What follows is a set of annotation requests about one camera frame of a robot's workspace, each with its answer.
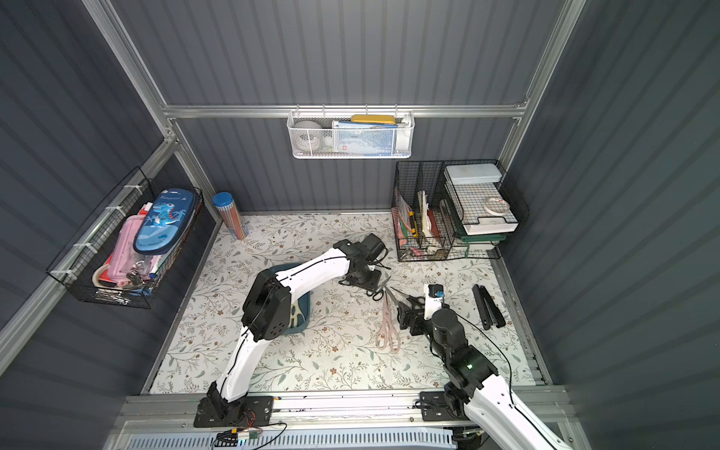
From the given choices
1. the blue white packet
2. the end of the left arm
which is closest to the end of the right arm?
the end of the left arm

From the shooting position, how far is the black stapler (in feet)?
2.91

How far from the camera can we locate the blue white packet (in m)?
0.86

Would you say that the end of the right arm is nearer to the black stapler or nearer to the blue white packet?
the black stapler

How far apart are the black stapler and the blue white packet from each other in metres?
0.56
